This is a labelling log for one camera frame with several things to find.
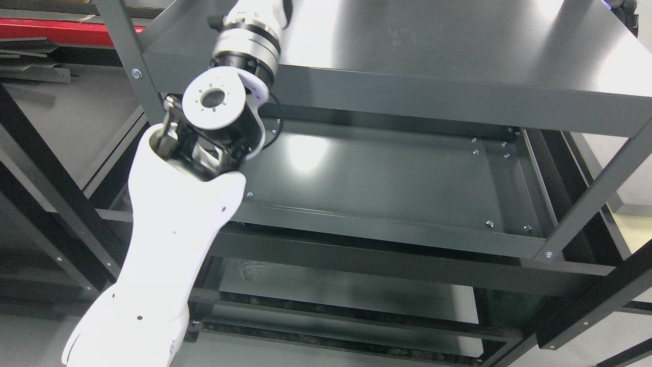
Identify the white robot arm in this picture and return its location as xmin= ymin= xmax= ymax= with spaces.
xmin=61 ymin=10 xmax=290 ymax=366

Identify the dark grey metal shelf unit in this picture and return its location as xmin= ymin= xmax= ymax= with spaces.
xmin=98 ymin=1 xmax=650 ymax=366

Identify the black metal rack frame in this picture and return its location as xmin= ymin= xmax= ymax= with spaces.
xmin=2 ymin=81 xmax=148 ymax=319

